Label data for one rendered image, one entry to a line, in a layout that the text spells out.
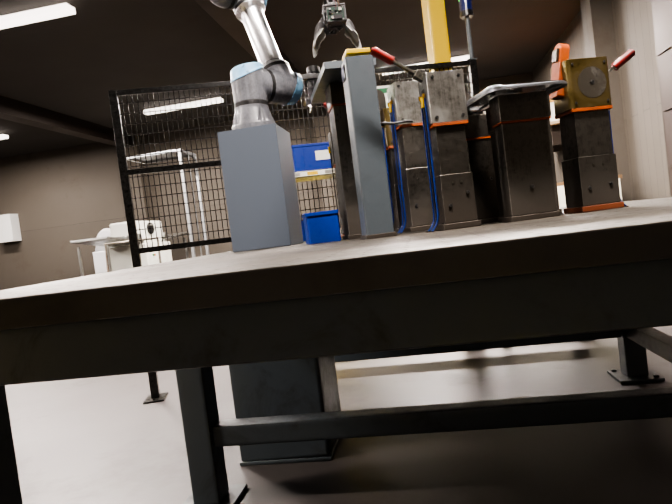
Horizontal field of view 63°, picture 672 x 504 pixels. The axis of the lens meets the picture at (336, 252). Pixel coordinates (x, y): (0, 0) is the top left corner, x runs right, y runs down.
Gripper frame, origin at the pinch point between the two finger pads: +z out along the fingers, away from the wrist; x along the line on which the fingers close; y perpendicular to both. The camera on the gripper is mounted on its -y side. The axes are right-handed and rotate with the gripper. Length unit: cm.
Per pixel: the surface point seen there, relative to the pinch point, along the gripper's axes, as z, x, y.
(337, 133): 27.3, -4.5, 19.0
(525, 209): 55, 34, 53
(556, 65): 22, 48, 46
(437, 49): -35, 65, -120
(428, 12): -55, 63, -120
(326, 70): 12.9, -6.3, 31.5
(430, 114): 31, 15, 52
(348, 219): 52, -4, 19
